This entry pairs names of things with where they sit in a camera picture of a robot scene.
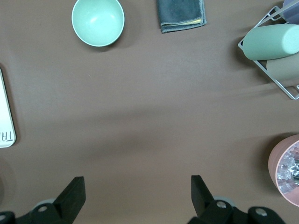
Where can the cream bear print tray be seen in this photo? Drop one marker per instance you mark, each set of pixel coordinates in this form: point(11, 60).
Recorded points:
point(4, 112)

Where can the beige cup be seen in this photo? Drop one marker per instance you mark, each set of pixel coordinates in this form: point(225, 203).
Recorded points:
point(285, 68)

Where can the folded dark grey cloth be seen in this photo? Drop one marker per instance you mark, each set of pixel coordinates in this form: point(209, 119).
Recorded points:
point(180, 11)

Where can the pink bowl with ice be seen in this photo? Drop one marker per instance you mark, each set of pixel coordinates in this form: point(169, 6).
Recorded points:
point(274, 158)

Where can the blue cup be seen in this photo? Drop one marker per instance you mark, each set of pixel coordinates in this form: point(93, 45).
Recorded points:
point(292, 16)

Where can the light green bowl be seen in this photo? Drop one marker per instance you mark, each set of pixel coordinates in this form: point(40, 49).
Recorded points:
point(98, 21)

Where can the purple cup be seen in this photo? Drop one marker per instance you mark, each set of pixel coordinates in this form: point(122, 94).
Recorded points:
point(292, 2)

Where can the light green cup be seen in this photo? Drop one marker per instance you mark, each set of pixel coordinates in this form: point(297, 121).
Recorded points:
point(268, 42)

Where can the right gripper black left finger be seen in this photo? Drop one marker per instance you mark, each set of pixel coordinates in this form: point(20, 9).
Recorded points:
point(70, 200)

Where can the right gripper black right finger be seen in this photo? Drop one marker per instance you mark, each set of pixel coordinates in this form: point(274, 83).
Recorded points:
point(202, 200)

